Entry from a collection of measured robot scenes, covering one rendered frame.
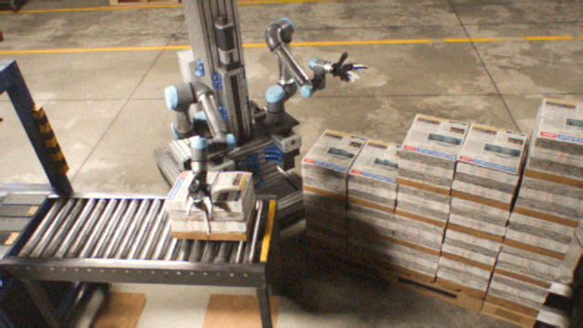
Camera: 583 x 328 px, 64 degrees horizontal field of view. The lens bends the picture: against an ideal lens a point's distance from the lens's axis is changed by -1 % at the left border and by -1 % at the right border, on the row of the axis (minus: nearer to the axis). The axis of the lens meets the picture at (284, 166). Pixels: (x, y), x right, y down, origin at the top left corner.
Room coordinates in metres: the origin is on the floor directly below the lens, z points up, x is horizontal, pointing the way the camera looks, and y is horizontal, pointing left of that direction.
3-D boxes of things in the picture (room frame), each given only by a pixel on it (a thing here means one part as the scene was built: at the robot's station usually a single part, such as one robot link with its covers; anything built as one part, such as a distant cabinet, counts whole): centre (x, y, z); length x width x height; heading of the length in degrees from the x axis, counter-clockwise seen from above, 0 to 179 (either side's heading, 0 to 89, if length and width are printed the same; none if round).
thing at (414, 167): (2.05, -0.81, 0.95); 0.38 x 0.29 x 0.23; 151
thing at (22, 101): (2.35, 1.41, 0.77); 0.09 x 0.09 x 1.55; 82
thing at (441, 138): (2.05, -0.82, 1.06); 0.37 x 0.29 x 0.01; 151
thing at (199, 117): (2.50, 0.47, 0.98); 0.13 x 0.12 x 0.14; 107
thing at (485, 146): (1.91, -1.07, 1.06); 0.37 x 0.28 x 0.01; 149
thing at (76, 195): (2.07, 0.72, 0.74); 1.34 x 0.05 x 0.12; 82
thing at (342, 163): (2.11, -0.70, 0.42); 1.17 x 0.39 x 0.83; 60
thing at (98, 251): (1.85, 0.96, 0.77); 0.47 x 0.05 x 0.05; 172
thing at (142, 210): (1.83, 0.83, 0.77); 0.47 x 0.05 x 0.05; 172
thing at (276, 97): (2.74, 0.02, 0.98); 0.13 x 0.12 x 0.14; 144
